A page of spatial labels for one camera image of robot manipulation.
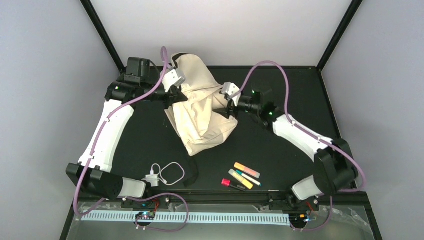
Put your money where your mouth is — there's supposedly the beige canvas backpack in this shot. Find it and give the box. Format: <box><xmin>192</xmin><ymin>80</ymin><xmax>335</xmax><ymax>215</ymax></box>
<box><xmin>164</xmin><ymin>52</ymin><xmax>239</xmax><ymax>188</ymax></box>

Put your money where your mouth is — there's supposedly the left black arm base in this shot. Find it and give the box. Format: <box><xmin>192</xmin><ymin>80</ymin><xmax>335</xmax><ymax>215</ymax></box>
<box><xmin>120</xmin><ymin>197</ymin><xmax>169</xmax><ymax>228</ymax></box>

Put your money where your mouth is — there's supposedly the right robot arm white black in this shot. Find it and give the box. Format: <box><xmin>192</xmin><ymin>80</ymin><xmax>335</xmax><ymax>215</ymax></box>
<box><xmin>215</xmin><ymin>82</ymin><xmax>359</xmax><ymax>210</ymax></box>

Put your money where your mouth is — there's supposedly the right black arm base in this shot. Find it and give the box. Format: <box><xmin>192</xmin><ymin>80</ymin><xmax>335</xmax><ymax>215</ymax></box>
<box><xmin>265</xmin><ymin>192</ymin><xmax>319</xmax><ymax>230</ymax></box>

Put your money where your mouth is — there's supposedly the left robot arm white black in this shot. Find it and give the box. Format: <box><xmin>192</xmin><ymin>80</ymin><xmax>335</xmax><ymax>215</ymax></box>
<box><xmin>66</xmin><ymin>57</ymin><xmax>187</xmax><ymax>200</ymax></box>

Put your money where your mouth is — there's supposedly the orange pastel highlighter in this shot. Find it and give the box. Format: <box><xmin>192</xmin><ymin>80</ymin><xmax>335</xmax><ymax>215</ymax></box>
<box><xmin>233</xmin><ymin>162</ymin><xmax>261</xmax><ymax>179</ymax></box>

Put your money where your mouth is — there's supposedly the white teal marker pen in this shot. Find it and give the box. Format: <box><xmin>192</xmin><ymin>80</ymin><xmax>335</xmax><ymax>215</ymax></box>
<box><xmin>236</xmin><ymin>170</ymin><xmax>262</xmax><ymax>186</ymax></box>

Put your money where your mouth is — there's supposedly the yellow highlighter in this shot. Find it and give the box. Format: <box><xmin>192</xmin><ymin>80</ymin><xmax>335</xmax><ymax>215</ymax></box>
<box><xmin>228</xmin><ymin>169</ymin><xmax>253</xmax><ymax>190</ymax></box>

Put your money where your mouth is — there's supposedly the pink black highlighter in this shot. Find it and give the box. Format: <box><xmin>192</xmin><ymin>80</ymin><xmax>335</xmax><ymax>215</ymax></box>
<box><xmin>221</xmin><ymin>178</ymin><xmax>246</xmax><ymax>192</ymax></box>

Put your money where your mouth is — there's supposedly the white charger with cable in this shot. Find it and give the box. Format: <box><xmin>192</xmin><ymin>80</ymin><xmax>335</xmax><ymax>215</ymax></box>
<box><xmin>142</xmin><ymin>161</ymin><xmax>186</xmax><ymax>188</ymax></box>

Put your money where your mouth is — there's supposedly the black frame post left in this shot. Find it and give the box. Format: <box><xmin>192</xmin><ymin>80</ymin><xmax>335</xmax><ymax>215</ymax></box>
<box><xmin>80</xmin><ymin>0</ymin><xmax>126</xmax><ymax>73</ymax></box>

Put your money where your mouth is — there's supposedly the black frame post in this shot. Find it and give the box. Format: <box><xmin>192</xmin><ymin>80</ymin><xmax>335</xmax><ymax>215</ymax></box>
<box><xmin>80</xmin><ymin>0</ymin><xmax>126</xmax><ymax>73</ymax></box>
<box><xmin>316</xmin><ymin>0</ymin><xmax>363</xmax><ymax>73</ymax></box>

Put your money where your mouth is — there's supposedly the black frame post right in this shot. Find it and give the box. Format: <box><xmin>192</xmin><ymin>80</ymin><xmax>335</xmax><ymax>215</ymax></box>
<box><xmin>316</xmin><ymin>0</ymin><xmax>363</xmax><ymax>73</ymax></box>

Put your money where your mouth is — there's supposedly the light blue slotted cable duct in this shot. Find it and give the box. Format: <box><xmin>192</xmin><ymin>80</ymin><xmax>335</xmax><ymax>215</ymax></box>
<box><xmin>81</xmin><ymin>210</ymin><xmax>290</xmax><ymax>226</ymax></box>

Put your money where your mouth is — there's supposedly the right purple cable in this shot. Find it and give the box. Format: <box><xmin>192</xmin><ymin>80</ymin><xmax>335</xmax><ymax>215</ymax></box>
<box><xmin>231</xmin><ymin>60</ymin><xmax>367</xmax><ymax>232</ymax></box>

